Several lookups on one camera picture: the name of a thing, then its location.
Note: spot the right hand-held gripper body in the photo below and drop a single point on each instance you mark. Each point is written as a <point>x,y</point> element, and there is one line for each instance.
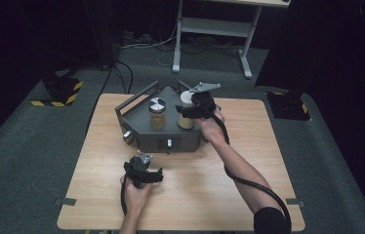
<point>205,100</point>

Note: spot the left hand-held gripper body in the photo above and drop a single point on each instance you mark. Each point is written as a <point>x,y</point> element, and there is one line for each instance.
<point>138,169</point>

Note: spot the white lid glass jar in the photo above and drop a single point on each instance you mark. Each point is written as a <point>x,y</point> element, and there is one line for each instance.
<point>185,123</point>

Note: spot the silver lid glass jar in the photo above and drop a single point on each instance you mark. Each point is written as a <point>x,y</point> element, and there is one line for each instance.
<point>157,113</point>

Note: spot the dark grey corner rack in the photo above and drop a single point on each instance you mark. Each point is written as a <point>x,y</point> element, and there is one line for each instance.
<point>167,136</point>

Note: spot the person's left hand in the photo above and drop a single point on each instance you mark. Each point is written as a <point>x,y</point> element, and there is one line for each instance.
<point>136,198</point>

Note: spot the person's right hand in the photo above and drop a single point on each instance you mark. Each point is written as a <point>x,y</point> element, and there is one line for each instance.
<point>211,128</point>

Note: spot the grey metal desk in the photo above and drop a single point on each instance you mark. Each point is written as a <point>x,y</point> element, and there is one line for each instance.
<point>216,27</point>

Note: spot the grey tape piece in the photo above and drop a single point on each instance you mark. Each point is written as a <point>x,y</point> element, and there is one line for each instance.
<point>296,202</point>
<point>65,201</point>

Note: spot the black stand base striped tape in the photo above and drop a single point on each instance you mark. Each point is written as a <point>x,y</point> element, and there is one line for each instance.
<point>60,92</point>
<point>288,105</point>

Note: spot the black upright pole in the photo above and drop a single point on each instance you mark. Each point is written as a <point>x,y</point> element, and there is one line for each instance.
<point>101,32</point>

